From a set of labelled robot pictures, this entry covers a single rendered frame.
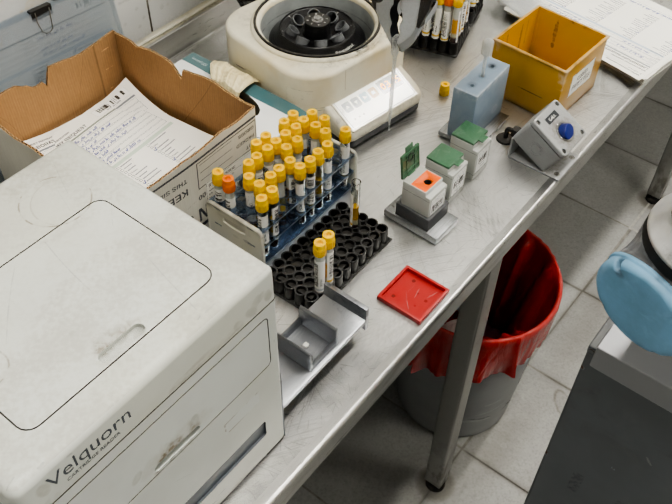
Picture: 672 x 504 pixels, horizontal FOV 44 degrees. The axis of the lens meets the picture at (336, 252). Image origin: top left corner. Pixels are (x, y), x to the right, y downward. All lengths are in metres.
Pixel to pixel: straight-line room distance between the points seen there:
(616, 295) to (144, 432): 0.47
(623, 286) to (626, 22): 0.85
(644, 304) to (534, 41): 0.74
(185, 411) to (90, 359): 0.11
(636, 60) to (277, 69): 0.63
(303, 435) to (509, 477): 1.05
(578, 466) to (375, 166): 0.53
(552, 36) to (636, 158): 1.33
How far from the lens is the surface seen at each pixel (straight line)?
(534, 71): 1.36
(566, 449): 1.28
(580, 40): 1.45
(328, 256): 1.02
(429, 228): 1.15
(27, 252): 0.78
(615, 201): 2.60
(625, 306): 0.88
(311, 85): 1.24
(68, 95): 1.29
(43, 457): 0.65
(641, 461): 1.22
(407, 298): 1.09
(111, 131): 1.25
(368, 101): 1.30
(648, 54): 1.56
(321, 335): 0.99
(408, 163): 1.13
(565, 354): 2.18
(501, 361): 1.68
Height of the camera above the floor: 1.72
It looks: 48 degrees down
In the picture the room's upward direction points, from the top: 1 degrees clockwise
